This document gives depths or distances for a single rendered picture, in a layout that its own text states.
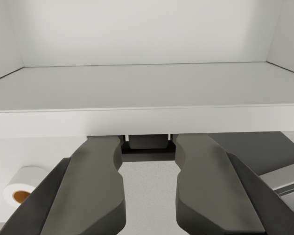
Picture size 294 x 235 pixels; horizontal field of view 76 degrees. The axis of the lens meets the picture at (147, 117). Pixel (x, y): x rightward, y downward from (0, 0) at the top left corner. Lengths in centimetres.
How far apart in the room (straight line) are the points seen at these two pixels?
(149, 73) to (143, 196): 153
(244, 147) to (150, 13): 51
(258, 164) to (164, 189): 111
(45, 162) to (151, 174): 114
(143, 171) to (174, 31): 131
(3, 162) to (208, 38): 38
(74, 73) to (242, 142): 54
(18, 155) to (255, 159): 54
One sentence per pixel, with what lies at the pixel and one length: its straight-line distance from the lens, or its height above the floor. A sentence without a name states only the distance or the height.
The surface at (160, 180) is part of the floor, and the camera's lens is 152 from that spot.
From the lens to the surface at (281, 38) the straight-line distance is 21.
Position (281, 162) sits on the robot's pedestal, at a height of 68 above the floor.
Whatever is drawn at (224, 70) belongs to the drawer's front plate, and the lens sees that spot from 17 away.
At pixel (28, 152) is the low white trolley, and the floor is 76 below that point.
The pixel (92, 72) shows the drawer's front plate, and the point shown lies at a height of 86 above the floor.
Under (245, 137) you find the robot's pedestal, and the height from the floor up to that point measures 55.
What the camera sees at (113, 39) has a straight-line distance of 18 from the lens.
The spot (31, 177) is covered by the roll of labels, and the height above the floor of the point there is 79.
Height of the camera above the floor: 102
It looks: 61 degrees down
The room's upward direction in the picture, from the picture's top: 178 degrees clockwise
